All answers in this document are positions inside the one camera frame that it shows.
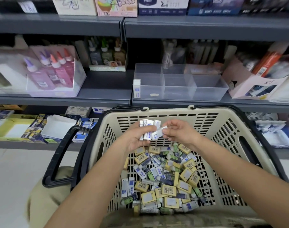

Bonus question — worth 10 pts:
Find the person's right hand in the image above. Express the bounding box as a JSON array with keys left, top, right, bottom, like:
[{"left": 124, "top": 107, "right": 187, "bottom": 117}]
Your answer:
[{"left": 162, "top": 119, "right": 202, "bottom": 151}]

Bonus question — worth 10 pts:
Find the person's left hand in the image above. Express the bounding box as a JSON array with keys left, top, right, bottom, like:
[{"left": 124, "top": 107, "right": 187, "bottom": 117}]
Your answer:
[{"left": 120, "top": 123, "right": 158, "bottom": 156}]

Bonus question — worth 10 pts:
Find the person's right forearm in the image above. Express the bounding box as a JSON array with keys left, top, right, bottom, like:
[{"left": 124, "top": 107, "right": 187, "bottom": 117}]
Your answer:
[{"left": 191, "top": 135, "right": 289, "bottom": 228}]

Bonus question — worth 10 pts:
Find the person's left forearm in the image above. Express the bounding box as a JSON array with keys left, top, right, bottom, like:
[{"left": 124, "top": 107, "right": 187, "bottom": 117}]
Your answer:
[{"left": 44, "top": 138, "right": 135, "bottom": 228}]

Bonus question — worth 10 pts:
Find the pile of assorted boxed erasers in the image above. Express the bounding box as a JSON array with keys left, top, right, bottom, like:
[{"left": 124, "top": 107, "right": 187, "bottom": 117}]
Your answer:
[{"left": 121, "top": 142, "right": 207, "bottom": 216}]

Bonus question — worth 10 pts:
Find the clear plastic divided bin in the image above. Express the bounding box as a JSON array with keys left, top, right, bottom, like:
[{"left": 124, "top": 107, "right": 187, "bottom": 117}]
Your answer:
[{"left": 133, "top": 63, "right": 230, "bottom": 101}]

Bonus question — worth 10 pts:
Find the blue and white eraser box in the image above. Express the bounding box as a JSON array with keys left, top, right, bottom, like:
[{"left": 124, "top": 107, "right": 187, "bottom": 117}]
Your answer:
[{"left": 72, "top": 117, "right": 99, "bottom": 143}]

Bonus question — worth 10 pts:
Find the white printed small carton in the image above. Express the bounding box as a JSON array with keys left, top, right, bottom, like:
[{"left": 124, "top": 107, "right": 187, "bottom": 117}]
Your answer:
[{"left": 65, "top": 106, "right": 92, "bottom": 118}]

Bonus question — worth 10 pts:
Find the beige small bottle display box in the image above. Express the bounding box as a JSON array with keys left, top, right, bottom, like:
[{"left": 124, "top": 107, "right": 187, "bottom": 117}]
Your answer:
[{"left": 88, "top": 37, "right": 127, "bottom": 72}]

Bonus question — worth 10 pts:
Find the beige plastic shopping basket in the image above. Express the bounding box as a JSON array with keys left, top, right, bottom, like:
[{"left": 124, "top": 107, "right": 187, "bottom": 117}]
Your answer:
[{"left": 88, "top": 105, "right": 280, "bottom": 220}]

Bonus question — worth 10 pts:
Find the clear plastic bottle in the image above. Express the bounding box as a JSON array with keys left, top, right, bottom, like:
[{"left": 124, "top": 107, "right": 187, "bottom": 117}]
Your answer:
[{"left": 162, "top": 40, "right": 186, "bottom": 70}]

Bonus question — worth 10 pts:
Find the small brown white-cap bottle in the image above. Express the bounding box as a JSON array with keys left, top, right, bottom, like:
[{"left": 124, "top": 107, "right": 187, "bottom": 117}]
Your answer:
[{"left": 113, "top": 40, "right": 126, "bottom": 66}]

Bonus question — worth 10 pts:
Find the small green white-cap bottle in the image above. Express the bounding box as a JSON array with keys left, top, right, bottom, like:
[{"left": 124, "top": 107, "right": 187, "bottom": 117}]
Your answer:
[{"left": 101, "top": 38, "right": 114, "bottom": 66}]

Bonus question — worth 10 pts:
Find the pale pink cardboard display box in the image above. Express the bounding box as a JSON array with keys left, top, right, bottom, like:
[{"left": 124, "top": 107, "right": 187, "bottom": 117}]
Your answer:
[{"left": 221, "top": 56, "right": 289, "bottom": 100}]

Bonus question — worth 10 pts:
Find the pink glue bottle display box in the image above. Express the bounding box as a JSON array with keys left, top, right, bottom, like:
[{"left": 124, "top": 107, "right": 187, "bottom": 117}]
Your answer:
[{"left": 25, "top": 44, "right": 87, "bottom": 98}]

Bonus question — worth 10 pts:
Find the small grey white-cap bottle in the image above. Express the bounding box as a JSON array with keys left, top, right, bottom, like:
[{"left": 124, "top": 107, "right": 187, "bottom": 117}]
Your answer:
[{"left": 89, "top": 40, "right": 103, "bottom": 66}]

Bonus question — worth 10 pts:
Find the row of white glue sticks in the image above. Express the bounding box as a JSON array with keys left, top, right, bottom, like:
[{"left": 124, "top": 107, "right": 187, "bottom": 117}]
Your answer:
[{"left": 187, "top": 39, "right": 221, "bottom": 66}]

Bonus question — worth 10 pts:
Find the white open cardboard tray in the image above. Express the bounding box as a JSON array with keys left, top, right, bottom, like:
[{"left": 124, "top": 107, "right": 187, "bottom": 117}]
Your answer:
[{"left": 41, "top": 114, "right": 78, "bottom": 141}]

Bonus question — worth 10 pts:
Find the stack of white blue packets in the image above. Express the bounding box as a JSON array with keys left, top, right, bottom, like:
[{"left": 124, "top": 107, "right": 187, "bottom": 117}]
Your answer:
[{"left": 246, "top": 112, "right": 289, "bottom": 148}]

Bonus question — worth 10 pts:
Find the pink glue bottle orange cap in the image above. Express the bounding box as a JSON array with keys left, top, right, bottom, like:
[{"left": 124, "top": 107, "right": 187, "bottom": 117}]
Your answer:
[{"left": 50, "top": 54, "right": 72, "bottom": 88}]

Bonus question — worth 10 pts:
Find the pink glue bottle red cap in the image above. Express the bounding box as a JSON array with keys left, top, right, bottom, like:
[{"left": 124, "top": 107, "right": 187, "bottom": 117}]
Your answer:
[
  {"left": 63, "top": 48, "right": 76, "bottom": 79},
  {"left": 57, "top": 51, "right": 75, "bottom": 83}
]

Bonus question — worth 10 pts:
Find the yellow and blue patterned box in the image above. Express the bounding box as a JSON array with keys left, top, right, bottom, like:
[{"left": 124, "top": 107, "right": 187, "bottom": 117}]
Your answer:
[{"left": 21, "top": 113, "right": 49, "bottom": 143}]

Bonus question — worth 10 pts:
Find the orange packet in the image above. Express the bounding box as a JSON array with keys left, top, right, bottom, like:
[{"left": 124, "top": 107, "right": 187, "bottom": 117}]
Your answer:
[{"left": 251, "top": 50, "right": 284, "bottom": 77}]

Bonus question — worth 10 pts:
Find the white and blue carton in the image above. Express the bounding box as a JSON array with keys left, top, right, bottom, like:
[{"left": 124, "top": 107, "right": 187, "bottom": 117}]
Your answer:
[{"left": 138, "top": 0, "right": 190, "bottom": 16}]

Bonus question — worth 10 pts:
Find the white cardboard box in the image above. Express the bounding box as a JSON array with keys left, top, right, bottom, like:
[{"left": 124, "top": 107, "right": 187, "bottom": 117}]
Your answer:
[{"left": 268, "top": 73, "right": 289, "bottom": 104}]

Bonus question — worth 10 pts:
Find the pink cartoon-print carton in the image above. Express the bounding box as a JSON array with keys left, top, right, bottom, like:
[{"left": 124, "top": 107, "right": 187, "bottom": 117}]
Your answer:
[{"left": 94, "top": 0, "right": 138, "bottom": 17}]

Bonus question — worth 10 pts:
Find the grey metal shelving unit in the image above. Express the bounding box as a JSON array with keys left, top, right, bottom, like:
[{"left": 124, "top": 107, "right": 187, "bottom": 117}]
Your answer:
[{"left": 0, "top": 12, "right": 289, "bottom": 160}]

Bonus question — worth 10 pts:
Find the yellow cardboard tray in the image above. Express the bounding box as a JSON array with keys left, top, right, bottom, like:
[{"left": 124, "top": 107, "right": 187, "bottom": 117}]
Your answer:
[{"left": 0, "top": 113, "right": 38, "bottom": 142}]

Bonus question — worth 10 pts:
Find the dark blue carton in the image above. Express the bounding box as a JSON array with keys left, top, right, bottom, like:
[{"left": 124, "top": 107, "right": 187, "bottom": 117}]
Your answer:
[{"left": 187, "top": 0, "right": 245, "bottom": 16}]

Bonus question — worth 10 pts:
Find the white sketch-print carton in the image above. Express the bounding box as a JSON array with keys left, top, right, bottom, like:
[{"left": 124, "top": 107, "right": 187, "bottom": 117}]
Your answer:
[{"left": 51, "top": 0, "right": 98, "bottom": 16}]

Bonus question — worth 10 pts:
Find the white blurred bottle pack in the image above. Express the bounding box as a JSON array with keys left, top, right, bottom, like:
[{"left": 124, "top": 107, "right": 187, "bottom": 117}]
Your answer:
[{"left": 0, "top": 48, "right": 29, "bottom": 94}]

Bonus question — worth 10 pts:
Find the dark grey carton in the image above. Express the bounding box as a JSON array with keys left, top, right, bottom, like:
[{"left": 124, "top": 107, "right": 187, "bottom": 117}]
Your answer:
[{"left": 240, "top": 0, "right": 288, "bottom": 15}]

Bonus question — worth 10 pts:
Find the black carton with white label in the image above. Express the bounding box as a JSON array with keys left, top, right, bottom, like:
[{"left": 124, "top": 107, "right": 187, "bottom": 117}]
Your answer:
[{"left": 0, "top": 0, "right": 58, "bottom": 15}]

